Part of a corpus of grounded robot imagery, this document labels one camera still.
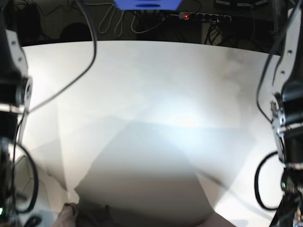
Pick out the mauve t-shirt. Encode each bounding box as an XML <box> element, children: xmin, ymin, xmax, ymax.
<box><xmin>54</xmin><ymin>118</ymin><xmax>258</xmax><ymax>227</ymax></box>

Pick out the blue plastic box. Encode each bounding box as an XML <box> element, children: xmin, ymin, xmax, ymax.
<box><xmin>114</xmin><ymin>0</ymin><xmax>182</xmax><ymax>10</ymax></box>

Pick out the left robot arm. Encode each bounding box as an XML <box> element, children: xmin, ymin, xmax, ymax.
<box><xmin>254</xmin><ymin>0</ymin><xmax>303</xmax><ymax>227</ymax></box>

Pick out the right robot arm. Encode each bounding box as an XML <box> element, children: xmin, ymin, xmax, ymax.
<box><xmin>0</xmin><ymin>0</ymin><xmax>39</xmax><ymax>227</ymax></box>

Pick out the white power strip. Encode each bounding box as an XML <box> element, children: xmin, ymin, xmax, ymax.
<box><xmin>178</xmin><ymin>12</ymin><xmax>232</xmax><ymax>23</ymax></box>

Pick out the white looped cable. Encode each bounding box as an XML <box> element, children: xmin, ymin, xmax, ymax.
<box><xmin>98</xmin><ymin>4</ymin><xmax>166</xmax><ymax>37</ymax></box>

